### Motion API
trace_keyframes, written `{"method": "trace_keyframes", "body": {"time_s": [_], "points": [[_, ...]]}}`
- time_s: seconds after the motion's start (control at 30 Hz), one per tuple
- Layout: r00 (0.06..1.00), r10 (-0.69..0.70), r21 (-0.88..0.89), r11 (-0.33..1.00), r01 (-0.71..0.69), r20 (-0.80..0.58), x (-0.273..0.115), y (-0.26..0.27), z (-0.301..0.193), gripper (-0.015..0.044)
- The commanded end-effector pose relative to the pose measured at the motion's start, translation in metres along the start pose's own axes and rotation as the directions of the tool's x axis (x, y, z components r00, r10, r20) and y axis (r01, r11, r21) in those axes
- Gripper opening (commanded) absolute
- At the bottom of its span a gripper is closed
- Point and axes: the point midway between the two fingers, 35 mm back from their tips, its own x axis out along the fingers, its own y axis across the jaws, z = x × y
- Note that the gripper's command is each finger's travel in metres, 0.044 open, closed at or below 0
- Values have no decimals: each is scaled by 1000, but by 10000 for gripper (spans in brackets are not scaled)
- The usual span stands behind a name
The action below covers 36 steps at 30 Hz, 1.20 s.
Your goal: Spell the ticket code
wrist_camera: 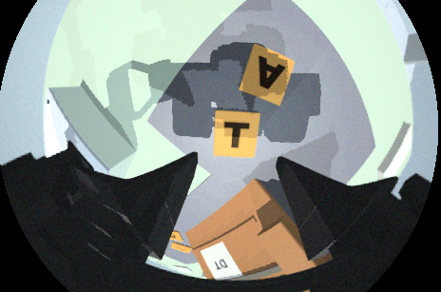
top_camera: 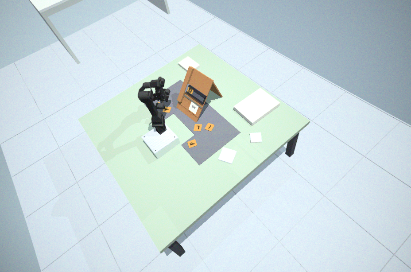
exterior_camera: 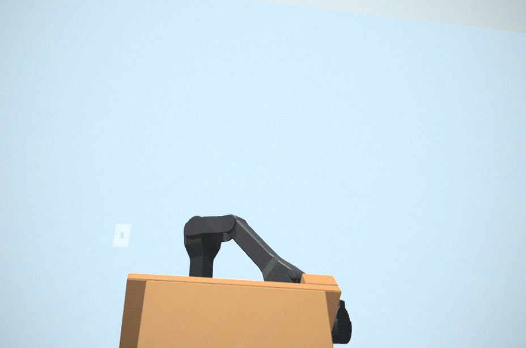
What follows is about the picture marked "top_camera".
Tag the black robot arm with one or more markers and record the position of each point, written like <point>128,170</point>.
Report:
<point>148,97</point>

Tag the large tan flat board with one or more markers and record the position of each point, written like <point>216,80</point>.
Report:
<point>201,84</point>

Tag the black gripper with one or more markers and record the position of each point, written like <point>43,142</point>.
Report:
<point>163,98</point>

